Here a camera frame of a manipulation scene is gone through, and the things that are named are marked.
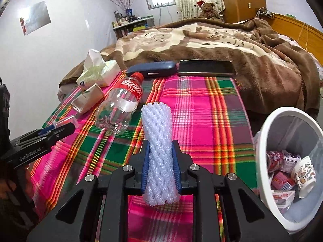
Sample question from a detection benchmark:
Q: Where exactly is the power strip with plugs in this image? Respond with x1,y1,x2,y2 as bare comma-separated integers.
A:
255,7,274,17

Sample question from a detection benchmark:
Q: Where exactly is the white rimmed clear trash bin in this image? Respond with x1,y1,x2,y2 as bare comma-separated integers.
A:
254,106,323,234

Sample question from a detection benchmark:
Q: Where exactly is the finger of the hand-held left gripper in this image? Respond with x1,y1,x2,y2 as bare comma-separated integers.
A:
10,127,60,147
38,123,76,152

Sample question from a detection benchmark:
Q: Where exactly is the silver wall poster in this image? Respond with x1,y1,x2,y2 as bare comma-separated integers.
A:
20,1,51,36

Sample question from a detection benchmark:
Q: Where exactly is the dark blue glasses case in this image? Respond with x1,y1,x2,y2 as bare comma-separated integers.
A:
126,61,176,78

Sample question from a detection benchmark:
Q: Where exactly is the beige drink carton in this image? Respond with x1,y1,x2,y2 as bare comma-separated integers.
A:
71,83,105,114

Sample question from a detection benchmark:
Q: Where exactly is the teddy bear with red hat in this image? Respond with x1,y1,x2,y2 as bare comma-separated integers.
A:
196,0,224,21

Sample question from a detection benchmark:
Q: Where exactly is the printed white paper cup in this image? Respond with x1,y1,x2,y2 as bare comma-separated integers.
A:
291,156,316,198

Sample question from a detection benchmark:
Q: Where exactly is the soft tissue pack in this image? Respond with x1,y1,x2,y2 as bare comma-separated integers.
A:
76,49,121,89

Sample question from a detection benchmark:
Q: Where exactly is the small clear plastic cup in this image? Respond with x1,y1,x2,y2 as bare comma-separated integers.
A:
53,115,76,129

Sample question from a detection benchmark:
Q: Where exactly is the pink green plaid blanket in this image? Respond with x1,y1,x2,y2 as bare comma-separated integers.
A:
28,76,258,242

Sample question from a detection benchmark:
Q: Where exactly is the vase with dry branches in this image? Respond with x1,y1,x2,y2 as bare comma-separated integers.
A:
111,0,142,18

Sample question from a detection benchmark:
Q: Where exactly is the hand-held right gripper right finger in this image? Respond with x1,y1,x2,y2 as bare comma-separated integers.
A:
172,140,293,242

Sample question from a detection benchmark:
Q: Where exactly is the black smartphone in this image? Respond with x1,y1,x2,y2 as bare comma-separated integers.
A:
177,59,238,77

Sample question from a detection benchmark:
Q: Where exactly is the yellow cable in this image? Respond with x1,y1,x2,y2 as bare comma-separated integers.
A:
296,23,309,51

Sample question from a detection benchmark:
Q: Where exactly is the brown patterned blanket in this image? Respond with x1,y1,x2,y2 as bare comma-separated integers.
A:
59,18,321,116

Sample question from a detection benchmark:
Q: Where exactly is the clear bottle with red label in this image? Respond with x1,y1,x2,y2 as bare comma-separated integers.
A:
95,72,144,135

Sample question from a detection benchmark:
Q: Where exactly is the pink and white carton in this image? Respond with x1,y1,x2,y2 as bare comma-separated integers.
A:
272,190,296,208

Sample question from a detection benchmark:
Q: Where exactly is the cluttered shelf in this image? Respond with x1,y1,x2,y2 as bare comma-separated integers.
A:
112,15,155,39

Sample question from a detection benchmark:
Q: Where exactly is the wooden wardrobe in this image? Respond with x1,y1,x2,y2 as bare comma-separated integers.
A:
218,0,267,24

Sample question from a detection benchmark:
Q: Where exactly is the red cartoon face can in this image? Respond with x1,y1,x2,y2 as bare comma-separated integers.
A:
267,151,285,173

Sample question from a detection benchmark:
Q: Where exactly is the white foam net sleeve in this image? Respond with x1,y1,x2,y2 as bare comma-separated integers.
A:
141,101,180,205

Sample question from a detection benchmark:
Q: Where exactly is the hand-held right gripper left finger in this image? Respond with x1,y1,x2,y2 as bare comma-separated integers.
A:
26,140,150,242

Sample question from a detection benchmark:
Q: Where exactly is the wooden headboard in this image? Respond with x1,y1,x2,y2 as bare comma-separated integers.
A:
269,13,323,61

